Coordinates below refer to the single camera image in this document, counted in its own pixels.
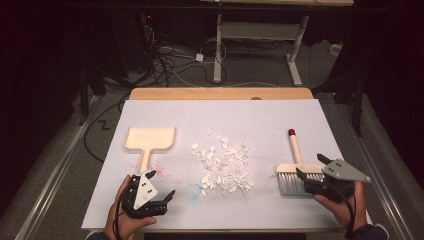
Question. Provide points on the black stand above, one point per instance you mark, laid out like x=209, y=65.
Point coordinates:
x=357, y=106
x=83, y=96

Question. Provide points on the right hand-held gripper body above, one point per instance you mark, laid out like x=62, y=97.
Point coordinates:
x=340, y=171

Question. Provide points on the person's right hand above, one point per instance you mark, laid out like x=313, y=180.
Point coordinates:
x=340, y=210

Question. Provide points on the white desk frame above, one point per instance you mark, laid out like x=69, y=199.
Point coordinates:
x=260, y=30

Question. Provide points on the small white box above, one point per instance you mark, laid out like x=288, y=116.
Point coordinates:
x=336, y=49

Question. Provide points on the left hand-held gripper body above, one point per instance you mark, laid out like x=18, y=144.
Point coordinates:
x=145, y=195

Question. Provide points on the metal floor rail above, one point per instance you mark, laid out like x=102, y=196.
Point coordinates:
x=376, y=173
x=53, y=173

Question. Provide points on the wooden table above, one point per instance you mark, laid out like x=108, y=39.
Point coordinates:
x=216, y=93

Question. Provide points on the cream dustpan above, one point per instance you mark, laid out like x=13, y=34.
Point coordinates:
x=150, y=138

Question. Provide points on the white power adapter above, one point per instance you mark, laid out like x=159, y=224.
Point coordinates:
x=199, y=57

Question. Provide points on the person's left hand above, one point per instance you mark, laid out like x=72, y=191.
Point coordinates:
x=116, y=220

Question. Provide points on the pile of white paper scraps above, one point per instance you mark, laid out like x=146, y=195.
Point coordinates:
x=226, y=160

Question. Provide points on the white table cover sheet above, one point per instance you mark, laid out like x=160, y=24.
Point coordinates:
x=233, y=115

